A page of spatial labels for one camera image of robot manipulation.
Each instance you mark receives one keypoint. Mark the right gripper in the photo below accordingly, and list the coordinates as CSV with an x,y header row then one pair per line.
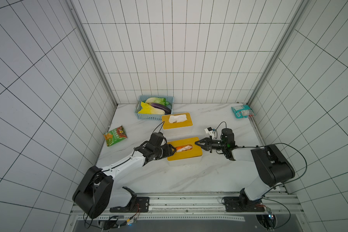
x,y
209,144

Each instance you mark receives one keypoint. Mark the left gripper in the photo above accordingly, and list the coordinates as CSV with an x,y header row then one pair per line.
x,y
167,148

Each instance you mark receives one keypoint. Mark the yellow box lid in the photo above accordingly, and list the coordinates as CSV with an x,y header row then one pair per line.
x,y
168,125
195,152

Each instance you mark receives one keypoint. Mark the white tissue box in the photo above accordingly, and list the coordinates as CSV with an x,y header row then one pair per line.
x,y
187,161
177,131

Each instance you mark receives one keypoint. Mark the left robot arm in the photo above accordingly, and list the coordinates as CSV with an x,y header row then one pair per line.
x,y
95,192

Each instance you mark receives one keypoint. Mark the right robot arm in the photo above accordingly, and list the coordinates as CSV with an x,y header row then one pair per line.
x,y
272,166

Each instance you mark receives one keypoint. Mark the purple toy eggplant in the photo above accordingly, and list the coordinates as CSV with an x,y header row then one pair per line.
x,y
167,110

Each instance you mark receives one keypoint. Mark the blue plastic basket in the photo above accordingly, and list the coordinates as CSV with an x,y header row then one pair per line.
x,y
143,98

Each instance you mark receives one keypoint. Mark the yellow toy cabbage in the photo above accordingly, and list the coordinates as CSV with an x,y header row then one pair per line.
x,y
148,109

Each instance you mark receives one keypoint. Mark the green toy lettuce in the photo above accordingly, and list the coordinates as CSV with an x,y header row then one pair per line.
x,y
162,101

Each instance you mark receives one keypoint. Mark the teal snack packet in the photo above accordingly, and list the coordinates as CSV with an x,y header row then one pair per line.
x,y
242,111

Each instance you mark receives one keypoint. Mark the green snack bag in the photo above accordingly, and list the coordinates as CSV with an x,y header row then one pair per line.
x,y
115,136

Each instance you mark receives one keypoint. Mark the aluminium mounting rail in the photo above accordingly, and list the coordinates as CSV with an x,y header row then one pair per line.
x,y
211,205

